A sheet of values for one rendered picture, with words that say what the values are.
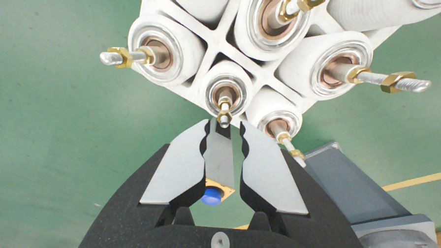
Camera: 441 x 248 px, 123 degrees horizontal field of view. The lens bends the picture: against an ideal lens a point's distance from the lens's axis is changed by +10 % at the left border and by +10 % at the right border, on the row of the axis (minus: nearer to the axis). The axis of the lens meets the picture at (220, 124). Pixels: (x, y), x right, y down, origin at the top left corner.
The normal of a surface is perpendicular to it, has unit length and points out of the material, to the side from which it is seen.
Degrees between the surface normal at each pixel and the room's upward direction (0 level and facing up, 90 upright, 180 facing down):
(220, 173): 90
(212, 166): 90
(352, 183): 90
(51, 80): 0
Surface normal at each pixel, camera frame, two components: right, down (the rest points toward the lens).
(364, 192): -0.68, -0.64
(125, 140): -0.05, 0.52
